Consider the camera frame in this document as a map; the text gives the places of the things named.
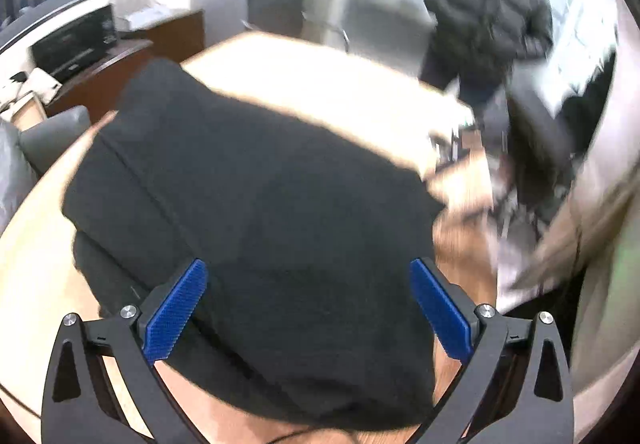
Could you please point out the white cardboard box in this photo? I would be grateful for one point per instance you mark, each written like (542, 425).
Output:
(145, 14)

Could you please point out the white and black garment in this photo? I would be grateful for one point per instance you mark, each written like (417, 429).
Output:
(35, 84)

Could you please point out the grey sofa cushion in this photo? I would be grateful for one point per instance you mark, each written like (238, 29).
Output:
(30, 159)

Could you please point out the dark wooden cabinet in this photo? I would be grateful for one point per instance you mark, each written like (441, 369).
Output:
(165, 39)

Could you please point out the small light wooden cabinet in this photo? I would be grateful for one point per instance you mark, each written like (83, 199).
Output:
(27, 114)

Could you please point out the person's beige coat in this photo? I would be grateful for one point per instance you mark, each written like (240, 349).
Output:
(605, 274)

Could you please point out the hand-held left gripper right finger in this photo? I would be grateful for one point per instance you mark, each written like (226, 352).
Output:
(442, 309)

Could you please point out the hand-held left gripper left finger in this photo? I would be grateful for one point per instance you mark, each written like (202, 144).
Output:
(175, 309)

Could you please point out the black printer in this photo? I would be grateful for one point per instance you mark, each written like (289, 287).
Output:
(70, 42)

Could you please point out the black fleece jacket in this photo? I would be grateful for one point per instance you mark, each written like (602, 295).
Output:
(250, 224)

